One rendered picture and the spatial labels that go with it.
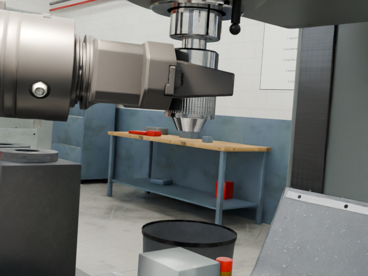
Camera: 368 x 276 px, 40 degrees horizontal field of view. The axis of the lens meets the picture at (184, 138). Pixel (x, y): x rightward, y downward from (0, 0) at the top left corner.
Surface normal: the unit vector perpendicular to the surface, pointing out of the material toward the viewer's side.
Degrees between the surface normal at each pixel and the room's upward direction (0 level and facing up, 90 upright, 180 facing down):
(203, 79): 90
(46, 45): 69
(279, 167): 90
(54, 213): 90
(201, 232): 86
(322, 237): 64
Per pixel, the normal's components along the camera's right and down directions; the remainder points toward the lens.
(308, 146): -0.75, -0.02
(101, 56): 0.28, 0.07
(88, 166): 0.66, 0.08
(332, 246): -0.65, -0.45
